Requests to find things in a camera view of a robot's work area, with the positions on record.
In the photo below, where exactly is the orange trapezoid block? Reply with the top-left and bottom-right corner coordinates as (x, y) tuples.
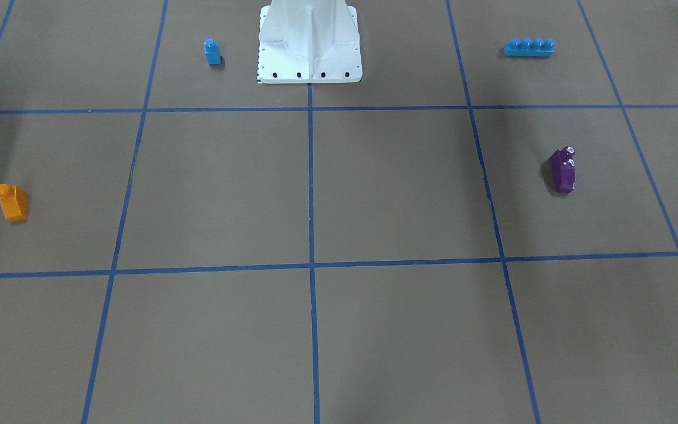
(0, 183), (29, 223)

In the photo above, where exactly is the small blue block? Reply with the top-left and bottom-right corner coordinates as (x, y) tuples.
(204, 38), (222, 65)

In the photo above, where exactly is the long blue studded block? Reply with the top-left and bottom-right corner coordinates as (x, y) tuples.
(503, 38), (556, 57)

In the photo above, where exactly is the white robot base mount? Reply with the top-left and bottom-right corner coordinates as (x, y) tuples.
(257, 1), (363, 84)

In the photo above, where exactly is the purple trapezoid block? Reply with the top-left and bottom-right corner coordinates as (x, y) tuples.
(549, 147), (576, 194)

